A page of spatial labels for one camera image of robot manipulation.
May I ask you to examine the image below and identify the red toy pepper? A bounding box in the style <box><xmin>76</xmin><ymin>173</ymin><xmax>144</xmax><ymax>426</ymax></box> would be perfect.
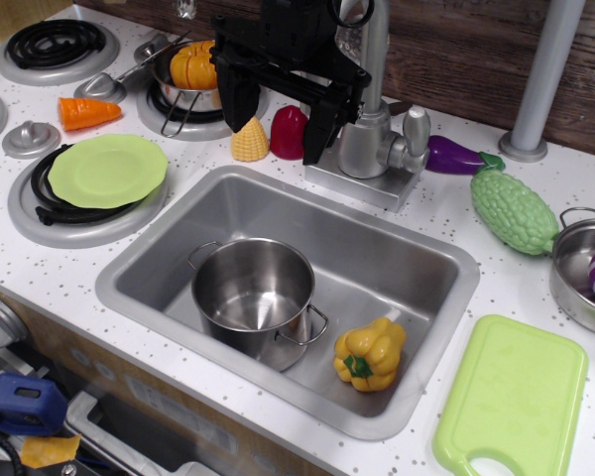
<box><xmin>270</xmin><ymin>105</ymin><xmax>308</xmax><ymax>160</ymax></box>

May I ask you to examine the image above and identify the stainless steel pot in sink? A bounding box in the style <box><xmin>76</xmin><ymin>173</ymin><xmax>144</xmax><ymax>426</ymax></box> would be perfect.
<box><xmin>187</xmin><ymin>238</ymin><xmax>329</xmax><ymax>372</ymax></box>

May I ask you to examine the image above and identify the yellow toy bell pepper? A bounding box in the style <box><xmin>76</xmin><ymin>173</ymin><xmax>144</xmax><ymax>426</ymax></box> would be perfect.
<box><xmin>333</xmin><ymin>317</ymin><xmax>407</xmax><ymax>393</ymax></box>

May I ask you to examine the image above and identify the silver stove knob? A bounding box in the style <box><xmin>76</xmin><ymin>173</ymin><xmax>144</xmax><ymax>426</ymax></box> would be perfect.
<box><xmin>2</xmin><ymin>120</ymin><xmax>61</xmax><ymax>160</ymax></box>

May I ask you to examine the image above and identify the light green plastic plate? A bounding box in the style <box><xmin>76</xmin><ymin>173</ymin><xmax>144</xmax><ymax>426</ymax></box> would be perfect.
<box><xmin>48</xmin><ymin>134</ymin><xmax>169</xmax><ymax>209</ymax></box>

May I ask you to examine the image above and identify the silver toy faucet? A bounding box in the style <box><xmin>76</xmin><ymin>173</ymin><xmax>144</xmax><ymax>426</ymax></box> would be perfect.
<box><xmin>304</xmin><ymin>1</ymin><xmax>431</xmax><ymax>212</ymax></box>

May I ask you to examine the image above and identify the steel pan on burner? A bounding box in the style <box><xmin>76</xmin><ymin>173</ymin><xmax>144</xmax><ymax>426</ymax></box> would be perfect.
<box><xmin>149</xmin><ymin>42</ymin><xmax>222</xmax><ymax>112</ymax></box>

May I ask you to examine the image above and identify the grey vertical pole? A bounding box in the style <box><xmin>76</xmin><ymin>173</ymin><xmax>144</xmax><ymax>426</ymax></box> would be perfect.
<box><xmin>499</xmin><ymin>0</ymin><xmax>585</xmax><ymax>163</ymax></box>

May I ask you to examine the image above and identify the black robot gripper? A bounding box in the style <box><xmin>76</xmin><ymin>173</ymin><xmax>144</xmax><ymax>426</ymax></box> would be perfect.
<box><xmin>211</xmin><ymin>1</ymin><xmax>372</xmax><ymax>166</ymax></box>

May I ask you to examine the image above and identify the silver sink basin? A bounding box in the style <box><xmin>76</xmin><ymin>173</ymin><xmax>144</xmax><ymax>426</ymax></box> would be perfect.
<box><xmin>96</xmin><ymin>166</ymin><xmax>479</xmax><ymax>440</ymax></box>

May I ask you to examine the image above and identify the yellow toy corn piece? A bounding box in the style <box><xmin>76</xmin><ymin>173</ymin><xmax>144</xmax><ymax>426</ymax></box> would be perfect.
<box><xmin>231</xmin><ymin>117</ymin><xmax>270</xmax><ymax>162</ymax></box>

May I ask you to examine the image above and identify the rear left coil burner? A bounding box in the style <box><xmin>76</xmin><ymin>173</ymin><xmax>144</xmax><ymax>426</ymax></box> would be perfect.
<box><xmin>0</xmin><ymin>19</ymin><xmax>120</xmax><ymax>86</ymax></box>

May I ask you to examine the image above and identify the steel pot at right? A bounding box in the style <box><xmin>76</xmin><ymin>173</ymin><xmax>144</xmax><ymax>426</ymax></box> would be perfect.
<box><xmin>549</xmin><ymin>206</ymin><xmax>595</xmax><ymax>332</ymax></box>

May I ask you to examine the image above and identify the rear right coil burner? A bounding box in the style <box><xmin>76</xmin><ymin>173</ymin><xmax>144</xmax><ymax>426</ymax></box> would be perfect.
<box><xmin>135</xmin><ymin>78</ymin><xmax>270</xmax><ymax>142</ymax></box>

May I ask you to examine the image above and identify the purple toy eggplant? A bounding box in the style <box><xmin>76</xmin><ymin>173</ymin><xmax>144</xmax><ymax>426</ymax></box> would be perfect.
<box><xmin>425</xmin><ymin>135</ymin><xmax>506</xmax><ymax>176</ymax></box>

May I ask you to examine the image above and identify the orange toy pumpkin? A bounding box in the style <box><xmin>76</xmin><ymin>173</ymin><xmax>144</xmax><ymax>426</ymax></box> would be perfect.
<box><xmin>170</xmin><ymin>41</ymin><xmax>217</xmax><ymax>90</ymax></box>

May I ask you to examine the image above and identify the silver ladle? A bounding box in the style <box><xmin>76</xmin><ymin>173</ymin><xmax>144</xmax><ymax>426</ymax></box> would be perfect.
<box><xmin>73</xmin><ymin>33</ymin><xmax>188</xmax><ymax>104</ymax></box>

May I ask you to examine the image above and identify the green plastic cutting board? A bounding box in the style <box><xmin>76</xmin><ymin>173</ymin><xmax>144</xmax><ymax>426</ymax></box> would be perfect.
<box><xmin>432</xmin><ymin>314</ymin><xmax>588</xmax><ymax>475</ymax></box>

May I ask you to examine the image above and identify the orange toy carrot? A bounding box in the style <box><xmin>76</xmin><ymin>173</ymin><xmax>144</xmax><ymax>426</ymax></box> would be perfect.
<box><xmin>58</xmin><ymin>98</ymin><xmax>122</xmax><ymax>131</ymax></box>

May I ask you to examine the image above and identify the front black coil burner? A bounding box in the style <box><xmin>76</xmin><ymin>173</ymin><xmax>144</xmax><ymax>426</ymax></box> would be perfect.
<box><xmin>8</xmin><ymin>144</ymin><xmax>169</xmax><ymax>249</ymax></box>

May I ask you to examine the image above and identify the blue clamp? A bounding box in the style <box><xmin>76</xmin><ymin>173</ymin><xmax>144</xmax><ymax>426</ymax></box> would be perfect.
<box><xmin>0</xmin><ymin>373</ymin><xmax>67</xmax><ymax>436</ymax></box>

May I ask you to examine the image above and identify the green toy bitter gourd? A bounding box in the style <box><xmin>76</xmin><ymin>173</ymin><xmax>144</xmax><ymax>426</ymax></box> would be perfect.
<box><xmin>470</xmin><ymin>169</ymin><xmax>559</xmax><ymax>256</ymax></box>

